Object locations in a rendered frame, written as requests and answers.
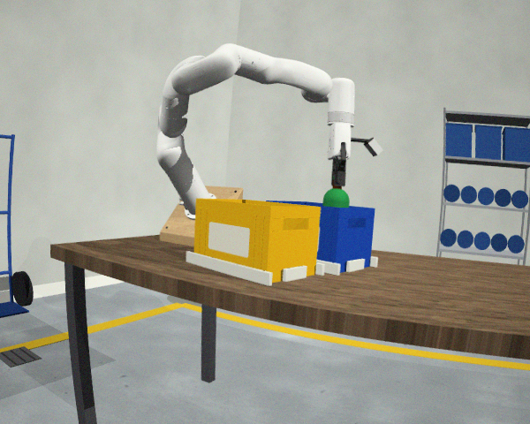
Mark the yellow plastic crate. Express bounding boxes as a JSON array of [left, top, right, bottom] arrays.
[[194, 199, 321, 283]]

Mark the blue divided crate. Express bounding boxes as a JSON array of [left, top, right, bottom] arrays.
[[279, 201, 375, 273]]

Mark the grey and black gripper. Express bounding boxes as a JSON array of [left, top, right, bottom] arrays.
[[328, 122, 354, 186]]

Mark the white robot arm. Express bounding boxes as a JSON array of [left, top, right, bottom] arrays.
[[156, 43, 355, 220]]

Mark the green bottle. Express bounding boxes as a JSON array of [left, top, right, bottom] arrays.
[[322, 176, 350, 208]]

